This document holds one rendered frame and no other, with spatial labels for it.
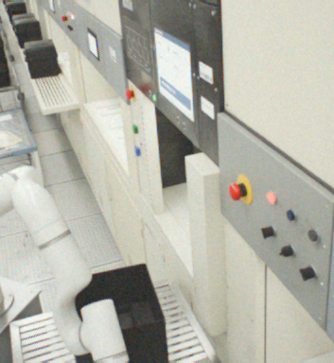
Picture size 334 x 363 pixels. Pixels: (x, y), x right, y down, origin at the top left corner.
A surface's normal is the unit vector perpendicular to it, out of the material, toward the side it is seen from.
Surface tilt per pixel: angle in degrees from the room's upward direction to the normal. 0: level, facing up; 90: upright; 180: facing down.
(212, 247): 90
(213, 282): 90
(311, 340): 90
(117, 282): 90
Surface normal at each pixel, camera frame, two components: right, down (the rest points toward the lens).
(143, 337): 0.21, 0.39
